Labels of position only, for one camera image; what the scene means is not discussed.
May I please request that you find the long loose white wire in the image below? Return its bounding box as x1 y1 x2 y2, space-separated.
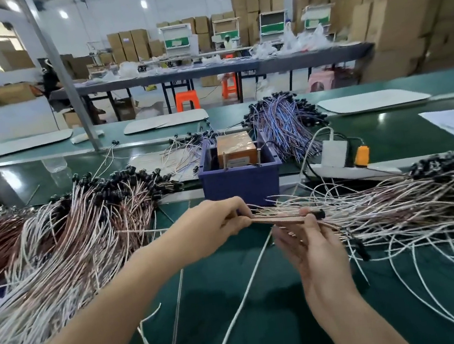
189 230 288 344

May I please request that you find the orange plastic stool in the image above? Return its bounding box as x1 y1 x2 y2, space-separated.
219 73 239 100
174 90 201 113

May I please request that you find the person's left forearm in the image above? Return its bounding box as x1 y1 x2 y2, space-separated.
0 237 201 344

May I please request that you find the grey metal pole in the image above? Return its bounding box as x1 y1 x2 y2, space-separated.
17 0 104 158

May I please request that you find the row of stacked cardboard boxes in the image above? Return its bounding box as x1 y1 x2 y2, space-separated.
93 0 292 67

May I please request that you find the white rounded board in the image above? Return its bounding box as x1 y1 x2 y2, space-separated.
316 83 433 118
122 107 210 136
0 128 76 158

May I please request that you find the pink plastic stool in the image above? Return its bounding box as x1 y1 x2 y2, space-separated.
306 70 337 93

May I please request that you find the person's right hand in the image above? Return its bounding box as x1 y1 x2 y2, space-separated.
269 202 363 322

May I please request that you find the clear plastic bag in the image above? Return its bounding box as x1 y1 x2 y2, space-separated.
41 155 69 175

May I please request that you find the orange plug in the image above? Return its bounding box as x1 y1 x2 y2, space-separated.
352 144 373 169

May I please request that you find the person's right forearm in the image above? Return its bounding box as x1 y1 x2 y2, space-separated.
308 280 414 344

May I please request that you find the blue plastic bin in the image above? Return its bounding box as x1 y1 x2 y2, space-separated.
193 129 288 215

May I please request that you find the white cloth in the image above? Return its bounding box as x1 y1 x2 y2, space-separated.
69 129 106 145

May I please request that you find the spread pile of white wires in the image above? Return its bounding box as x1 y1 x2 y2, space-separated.
249 152 454 344

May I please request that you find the tall stack of cardboard boxes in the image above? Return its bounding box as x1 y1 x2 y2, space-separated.
291 0 454 93

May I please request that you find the small bundle of white wires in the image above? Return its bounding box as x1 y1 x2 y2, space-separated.
159 127 223 174

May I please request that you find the orange-brown box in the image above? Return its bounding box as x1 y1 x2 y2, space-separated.
215 129 261 170

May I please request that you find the person's left hand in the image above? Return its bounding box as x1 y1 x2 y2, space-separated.
163 194 260 270

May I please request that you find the thin grey wire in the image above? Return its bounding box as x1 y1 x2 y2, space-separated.
154 268 194 344

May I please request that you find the copper wire with black connector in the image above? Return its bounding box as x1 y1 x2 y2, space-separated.
250 206 327 231

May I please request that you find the heap of clear plastic bags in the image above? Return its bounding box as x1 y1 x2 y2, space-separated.
247 23 335 60

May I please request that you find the bundle of purple wires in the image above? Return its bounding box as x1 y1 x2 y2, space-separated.
238 86 335 168

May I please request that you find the white power adapter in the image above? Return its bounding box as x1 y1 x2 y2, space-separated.
318 137 353 171

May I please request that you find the open cardboard box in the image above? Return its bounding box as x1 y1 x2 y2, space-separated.
112 96 141 122

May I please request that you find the white and green machine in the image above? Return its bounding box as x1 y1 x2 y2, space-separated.
257 9 291 45
210 17 244 52
159 22 201 60
300 2 338 37

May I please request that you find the large pile of white wires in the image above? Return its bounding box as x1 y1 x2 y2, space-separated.
0 158 205 344

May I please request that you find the white power strip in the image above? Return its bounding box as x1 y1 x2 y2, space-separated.
306 152 403 189

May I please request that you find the long grey work table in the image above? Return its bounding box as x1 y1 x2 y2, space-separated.
47 40 380 130

